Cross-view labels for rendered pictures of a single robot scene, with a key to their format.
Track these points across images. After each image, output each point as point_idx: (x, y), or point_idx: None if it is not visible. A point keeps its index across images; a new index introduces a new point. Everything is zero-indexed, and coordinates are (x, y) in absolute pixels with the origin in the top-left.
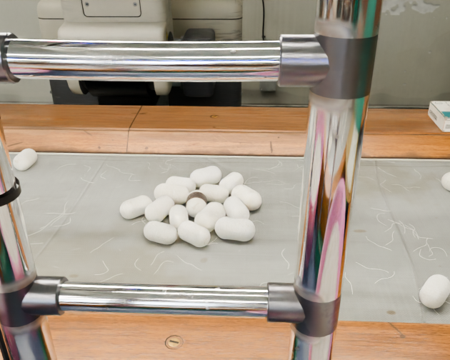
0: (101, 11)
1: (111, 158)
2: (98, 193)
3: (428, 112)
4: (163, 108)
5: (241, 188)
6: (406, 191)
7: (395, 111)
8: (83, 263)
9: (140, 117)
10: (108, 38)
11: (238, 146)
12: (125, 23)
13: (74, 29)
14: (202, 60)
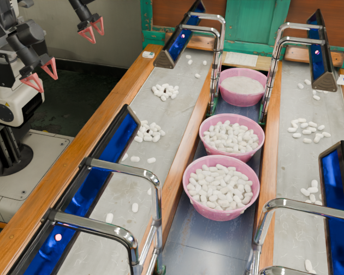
0: (17, 84)
1: (134, 102)
2: (152, 104)
3: (143, 56)
4: (116, 89)
5: (165, 84)
6: (167, 70)
7: (137, 59)
8: (177, 106)
9: (120, 93)
10: (30, 93)
11: (141, 83)
12: (26, 84)
13: (18, 97)
14: (220, 55)
